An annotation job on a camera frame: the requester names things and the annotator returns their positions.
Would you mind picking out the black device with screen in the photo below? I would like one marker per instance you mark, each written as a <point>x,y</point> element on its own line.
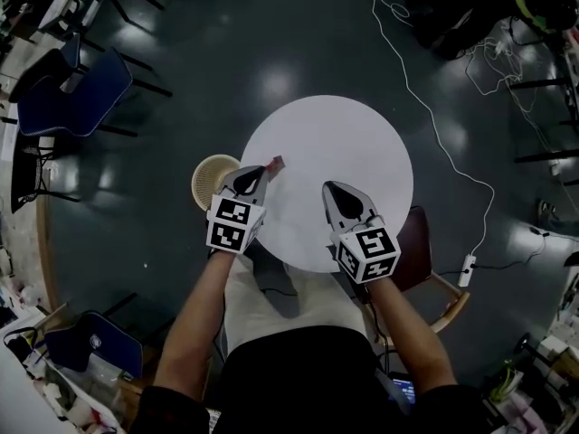
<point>402,389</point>

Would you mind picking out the white desk with faucet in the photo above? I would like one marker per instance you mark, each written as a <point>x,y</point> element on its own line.
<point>63,2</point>

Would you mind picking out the black padded chair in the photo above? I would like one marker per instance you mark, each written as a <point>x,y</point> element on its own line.
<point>40,70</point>

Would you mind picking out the round white table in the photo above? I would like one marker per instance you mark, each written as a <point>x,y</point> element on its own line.
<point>335,152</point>

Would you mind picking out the dark red wooden chair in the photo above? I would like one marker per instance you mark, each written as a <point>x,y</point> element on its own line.
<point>416,251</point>

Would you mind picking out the white power strip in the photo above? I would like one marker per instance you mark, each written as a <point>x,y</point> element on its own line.
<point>467,269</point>

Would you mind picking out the beige wastebasket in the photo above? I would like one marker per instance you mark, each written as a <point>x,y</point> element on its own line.
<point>205,176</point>

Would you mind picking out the black-legged marble table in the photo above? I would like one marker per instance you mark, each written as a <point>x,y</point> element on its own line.
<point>543,82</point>

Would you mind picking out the person's right forearm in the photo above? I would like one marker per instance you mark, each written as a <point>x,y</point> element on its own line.
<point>407,333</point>

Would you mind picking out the blue padded chair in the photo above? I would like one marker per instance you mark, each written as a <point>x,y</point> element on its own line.
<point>68,102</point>

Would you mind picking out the person's left forearm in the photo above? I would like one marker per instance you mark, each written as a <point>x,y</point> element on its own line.
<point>199,323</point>

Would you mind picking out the dark blue chair with emblem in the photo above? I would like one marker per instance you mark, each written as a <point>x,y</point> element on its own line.
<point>90,342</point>

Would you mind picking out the black mesh chair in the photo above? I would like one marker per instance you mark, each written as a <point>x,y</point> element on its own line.
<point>27,170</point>

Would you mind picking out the small red packet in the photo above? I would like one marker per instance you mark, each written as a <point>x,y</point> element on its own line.
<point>277,163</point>

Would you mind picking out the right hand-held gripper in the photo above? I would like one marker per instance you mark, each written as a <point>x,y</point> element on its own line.
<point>366,251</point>

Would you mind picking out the person's black shirt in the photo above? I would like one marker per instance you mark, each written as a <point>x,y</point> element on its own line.
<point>298,378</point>

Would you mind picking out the cluttered white desk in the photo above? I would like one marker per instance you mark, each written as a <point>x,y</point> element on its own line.
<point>27,391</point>

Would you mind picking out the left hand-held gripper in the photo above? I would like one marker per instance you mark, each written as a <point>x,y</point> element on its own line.
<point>235,224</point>

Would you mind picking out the person's beige trousers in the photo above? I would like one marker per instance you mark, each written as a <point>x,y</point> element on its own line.
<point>253,305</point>

